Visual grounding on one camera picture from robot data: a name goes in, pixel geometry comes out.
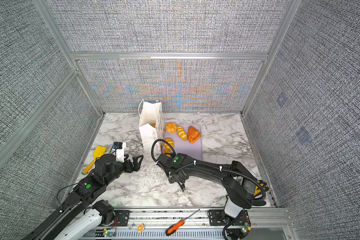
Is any long striped croissant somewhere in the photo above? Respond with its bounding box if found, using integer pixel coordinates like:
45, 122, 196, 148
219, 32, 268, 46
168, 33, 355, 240
162, 149, 172, 157

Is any white printed paper bag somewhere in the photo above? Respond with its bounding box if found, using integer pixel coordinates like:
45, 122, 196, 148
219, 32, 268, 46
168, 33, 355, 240
138, 99, 165, 154

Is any small round striped roll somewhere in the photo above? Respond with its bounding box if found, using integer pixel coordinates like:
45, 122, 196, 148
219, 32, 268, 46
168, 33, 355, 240
163, 138, 175, 150

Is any dark orange triangular pastry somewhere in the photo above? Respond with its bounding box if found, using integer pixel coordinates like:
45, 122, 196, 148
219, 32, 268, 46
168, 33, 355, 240
188, 126, 201, 144

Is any orange handled screwdriver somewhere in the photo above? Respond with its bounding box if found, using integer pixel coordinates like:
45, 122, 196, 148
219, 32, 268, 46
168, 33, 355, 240
165, 209, 200, 237

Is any aluminium front rail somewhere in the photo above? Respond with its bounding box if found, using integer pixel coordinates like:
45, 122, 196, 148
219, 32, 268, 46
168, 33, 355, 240
39, 206, 298, 240

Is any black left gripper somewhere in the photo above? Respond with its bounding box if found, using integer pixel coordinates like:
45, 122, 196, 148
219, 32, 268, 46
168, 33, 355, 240
105, 153, 144, 187

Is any lilac plastic tray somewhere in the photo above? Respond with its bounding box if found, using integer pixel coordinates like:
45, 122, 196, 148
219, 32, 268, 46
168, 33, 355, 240
164, 124, 203, 160

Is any yellow plastic tool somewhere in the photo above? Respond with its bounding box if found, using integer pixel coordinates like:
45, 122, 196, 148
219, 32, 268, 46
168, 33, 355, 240
82, 146, 107, 175

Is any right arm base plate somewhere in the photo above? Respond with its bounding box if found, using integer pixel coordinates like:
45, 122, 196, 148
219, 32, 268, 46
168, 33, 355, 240
207, 210, 252, 227

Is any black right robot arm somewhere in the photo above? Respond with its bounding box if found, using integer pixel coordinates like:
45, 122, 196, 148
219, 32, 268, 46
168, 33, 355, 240
151, 139, 267, 218

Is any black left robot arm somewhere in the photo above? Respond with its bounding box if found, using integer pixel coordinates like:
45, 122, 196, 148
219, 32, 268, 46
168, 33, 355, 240
24, 154, 144, 240

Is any small striped croissant upper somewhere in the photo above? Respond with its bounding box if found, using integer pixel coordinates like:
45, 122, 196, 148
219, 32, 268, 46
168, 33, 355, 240
177, 126, 188, 141

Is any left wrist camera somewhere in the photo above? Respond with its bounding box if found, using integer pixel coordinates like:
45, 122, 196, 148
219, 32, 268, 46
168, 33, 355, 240
112, 142, 126, 163

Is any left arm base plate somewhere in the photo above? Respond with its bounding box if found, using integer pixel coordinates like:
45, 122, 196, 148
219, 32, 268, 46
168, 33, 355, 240
101, 210, 131, 227

